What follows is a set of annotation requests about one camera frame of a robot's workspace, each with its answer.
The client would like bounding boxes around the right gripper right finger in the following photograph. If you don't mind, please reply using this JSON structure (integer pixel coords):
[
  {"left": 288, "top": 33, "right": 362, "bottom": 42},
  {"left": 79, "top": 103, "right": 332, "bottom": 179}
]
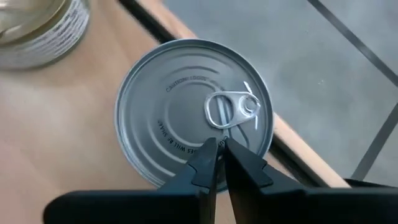
[{"left": 224, "top": 137, "right": 398, "bottom": 224}]

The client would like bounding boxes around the red label tuna can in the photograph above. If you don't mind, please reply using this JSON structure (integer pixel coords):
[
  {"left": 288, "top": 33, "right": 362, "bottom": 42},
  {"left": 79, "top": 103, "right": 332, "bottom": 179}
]
[{"left": 114, "top": 37, "right": 274, "bottom": 194}]

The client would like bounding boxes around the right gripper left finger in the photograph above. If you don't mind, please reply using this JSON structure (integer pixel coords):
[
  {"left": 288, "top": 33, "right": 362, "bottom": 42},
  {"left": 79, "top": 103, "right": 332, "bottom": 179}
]
[{"left": 43, "top": 137, "right": 218, "bottom": 224}]

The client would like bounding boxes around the green label tuna can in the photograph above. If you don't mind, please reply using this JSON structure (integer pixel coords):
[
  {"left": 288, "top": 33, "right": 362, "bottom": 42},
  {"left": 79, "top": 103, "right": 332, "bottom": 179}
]
[{"left": 0, "top": 0, "right": 91, "bottom": 70}]

